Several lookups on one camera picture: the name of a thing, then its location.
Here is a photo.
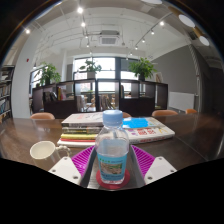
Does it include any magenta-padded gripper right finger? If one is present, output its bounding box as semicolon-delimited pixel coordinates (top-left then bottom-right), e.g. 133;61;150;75
128;144;178;188

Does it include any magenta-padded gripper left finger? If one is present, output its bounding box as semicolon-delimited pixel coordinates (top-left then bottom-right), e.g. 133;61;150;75
48;145;98;190

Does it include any clear water bottle blue cap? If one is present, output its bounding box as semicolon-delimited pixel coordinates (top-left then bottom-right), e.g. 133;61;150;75
94;109;130;185

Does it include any cream ceramic mug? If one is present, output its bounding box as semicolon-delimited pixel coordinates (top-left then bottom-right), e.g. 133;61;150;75
29;140;72;171

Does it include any large book blue cover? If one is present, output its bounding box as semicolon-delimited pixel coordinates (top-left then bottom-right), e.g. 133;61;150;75
121;116;176;145

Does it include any stack of books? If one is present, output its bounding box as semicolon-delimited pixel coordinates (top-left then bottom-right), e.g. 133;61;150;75
56;111;105;149

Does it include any low dark shelf unit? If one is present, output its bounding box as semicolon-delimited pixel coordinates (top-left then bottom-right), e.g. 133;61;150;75
31;78;169;119

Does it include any tall dark bookshelf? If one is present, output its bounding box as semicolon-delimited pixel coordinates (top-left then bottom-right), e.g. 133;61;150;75
0;65;16;124

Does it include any bushy potted green plant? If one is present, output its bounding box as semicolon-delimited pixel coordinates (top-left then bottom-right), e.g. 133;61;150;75
37;62;62;86

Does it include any tall potted green plant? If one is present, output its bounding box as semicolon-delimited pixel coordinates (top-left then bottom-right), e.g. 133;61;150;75
128;57;158;82

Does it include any small potted plant white pot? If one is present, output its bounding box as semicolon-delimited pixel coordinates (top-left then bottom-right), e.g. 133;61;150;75
78;59;103;80

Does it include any white ceiling air conditioner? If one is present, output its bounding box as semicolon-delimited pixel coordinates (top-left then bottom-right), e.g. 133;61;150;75
98;30;121;46

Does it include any group of ceiling lights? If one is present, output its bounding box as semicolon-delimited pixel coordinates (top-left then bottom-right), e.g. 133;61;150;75
24;0;211;59

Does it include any white wall radiator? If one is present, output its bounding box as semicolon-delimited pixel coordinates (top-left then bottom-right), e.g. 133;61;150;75
168;91;196;112

